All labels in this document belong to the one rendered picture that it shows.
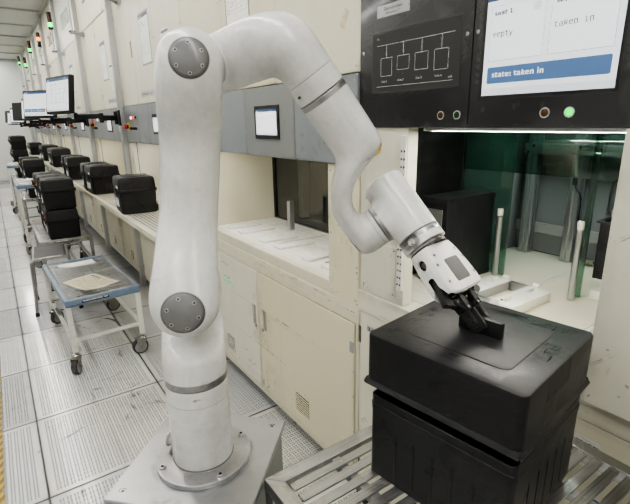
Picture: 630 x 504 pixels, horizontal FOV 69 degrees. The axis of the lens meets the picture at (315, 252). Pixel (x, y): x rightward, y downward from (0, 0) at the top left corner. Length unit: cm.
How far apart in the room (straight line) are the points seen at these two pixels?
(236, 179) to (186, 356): 193
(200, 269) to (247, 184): 200
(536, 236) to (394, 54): 112
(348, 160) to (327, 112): 9
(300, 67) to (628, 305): 71
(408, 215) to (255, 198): 200
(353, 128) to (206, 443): 65
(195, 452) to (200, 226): 44
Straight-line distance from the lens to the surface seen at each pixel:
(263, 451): 105
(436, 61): 126
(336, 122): 80
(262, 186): 280
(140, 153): 408
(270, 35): 80
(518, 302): 147
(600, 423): 117
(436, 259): 83
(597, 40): 105
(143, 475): 105
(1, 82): 1430
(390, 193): 87
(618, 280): 99
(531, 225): 212
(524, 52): 112
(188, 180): 78
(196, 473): 101
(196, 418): 93
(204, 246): 79
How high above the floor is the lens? 142
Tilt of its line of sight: 16 degrees down
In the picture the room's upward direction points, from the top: 1 degrees counter-clockwise
